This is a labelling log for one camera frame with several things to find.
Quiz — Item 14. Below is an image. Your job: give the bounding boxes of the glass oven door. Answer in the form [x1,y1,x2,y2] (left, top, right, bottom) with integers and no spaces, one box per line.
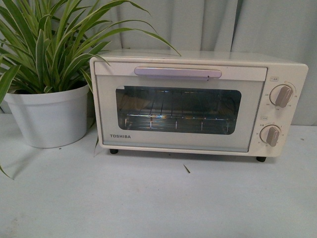
[95,62,267,152]

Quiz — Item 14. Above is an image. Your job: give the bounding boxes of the beige oven door handle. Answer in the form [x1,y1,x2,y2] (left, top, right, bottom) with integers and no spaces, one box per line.
[134,67,222,78]

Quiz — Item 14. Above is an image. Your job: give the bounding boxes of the white Toshiba toaster oven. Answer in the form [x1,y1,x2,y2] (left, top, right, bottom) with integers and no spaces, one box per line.
[90,49,308,162]

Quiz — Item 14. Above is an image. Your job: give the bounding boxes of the white plant pot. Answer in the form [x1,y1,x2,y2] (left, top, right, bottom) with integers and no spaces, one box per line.
[4,85,89,148]

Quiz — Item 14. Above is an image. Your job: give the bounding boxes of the lower timer knob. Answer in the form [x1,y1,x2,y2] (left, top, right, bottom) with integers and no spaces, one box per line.
[260,125,280,147]

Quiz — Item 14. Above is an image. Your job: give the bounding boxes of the upper temperature knob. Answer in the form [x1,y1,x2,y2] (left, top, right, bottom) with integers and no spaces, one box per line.
[269,85,293,108]

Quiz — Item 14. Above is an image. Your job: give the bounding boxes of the green striped leafy plant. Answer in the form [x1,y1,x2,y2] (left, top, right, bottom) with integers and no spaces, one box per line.
[0,0,182,180]

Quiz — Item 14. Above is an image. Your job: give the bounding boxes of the metal wire oven rack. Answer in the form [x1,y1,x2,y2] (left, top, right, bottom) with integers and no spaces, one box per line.
[116,87,240,135]

